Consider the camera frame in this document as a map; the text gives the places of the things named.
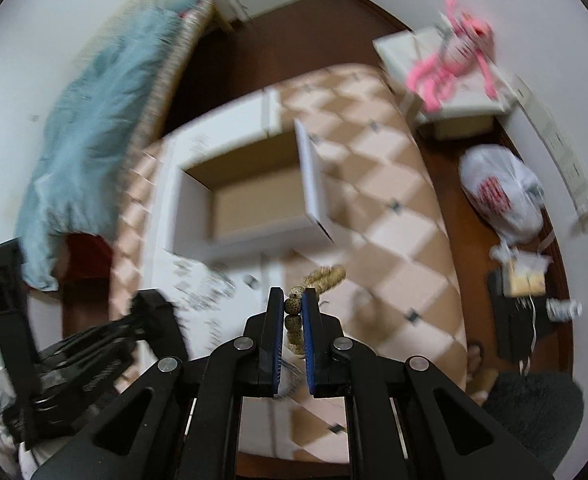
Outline wooden bead bracelet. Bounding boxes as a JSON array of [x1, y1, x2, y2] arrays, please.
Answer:
[[282, 263, 348, 361]]

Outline white cardboard jewelry box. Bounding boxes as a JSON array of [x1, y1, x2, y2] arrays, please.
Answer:
[[164, 88, 334, 262]]

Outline diamond pattern tablecloth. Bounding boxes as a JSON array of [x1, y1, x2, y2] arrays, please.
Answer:
[[109, 63, 471, 465]]

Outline blue duvet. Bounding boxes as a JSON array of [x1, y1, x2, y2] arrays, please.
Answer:
[[16, 0, 204, 292]]

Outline white plastic bag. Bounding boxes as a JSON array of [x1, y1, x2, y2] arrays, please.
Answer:
[[459, 144, 544, 245]]

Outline white covered side box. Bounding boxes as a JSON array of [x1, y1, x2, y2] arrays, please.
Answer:
[[373, 26, 516, 140]]

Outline white power strip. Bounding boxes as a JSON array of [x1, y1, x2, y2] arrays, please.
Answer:
[[512, 75, 588, 233]]

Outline bed mattress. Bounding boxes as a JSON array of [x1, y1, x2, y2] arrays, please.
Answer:
[[122, 0, 215, 172]]

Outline pink panther plush toy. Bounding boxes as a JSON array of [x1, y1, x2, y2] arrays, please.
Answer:
[[405, 0, 498, 113]]

